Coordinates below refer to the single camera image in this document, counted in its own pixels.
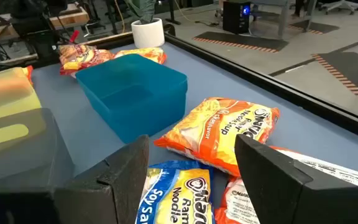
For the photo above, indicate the orange chicken ramen pack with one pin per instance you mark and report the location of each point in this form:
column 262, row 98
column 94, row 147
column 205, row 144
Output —
column 210, row 130
column 29, row 73
column 148, row 53
column 236, row 202

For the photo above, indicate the blue soy sauce ramen pack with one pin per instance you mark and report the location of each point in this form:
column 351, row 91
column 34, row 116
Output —
column 172, row 199

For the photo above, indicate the black computer with blue light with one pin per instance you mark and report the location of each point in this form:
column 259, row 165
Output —
column 233, row 18

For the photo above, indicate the white office chair base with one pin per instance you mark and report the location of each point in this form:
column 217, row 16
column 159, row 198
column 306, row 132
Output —
column 340, row 5

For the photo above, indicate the yellow-green plastic bin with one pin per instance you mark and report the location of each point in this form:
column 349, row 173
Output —
column 8, row 102

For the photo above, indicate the grey metal desk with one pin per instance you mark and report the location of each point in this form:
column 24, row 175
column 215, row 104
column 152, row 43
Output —
column 283, row 18

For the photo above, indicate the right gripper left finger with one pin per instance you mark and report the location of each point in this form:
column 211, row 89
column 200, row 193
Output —
column 113, row 186

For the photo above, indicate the red beef ramen pack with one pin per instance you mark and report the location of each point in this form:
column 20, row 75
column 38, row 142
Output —
column 79, row 57

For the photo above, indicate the black hazard-striped floor mat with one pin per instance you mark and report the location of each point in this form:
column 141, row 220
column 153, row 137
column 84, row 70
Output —
column 353, row 71
column 238, row 40
column 314, row 26

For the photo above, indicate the dark smoky plastic bin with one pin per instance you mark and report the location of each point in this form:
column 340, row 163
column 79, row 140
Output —
column 26, row 155

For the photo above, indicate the green plant in white pot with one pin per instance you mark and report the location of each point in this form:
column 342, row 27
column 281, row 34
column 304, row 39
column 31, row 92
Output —
column 148, row 34

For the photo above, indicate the small red tag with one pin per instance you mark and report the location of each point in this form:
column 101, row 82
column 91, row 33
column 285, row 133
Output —
column 74, row 35

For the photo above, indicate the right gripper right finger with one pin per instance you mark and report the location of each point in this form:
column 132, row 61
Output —
column 291, row 199

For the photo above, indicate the blue plastic bin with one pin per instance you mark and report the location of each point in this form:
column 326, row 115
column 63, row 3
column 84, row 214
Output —
column 129, row 93

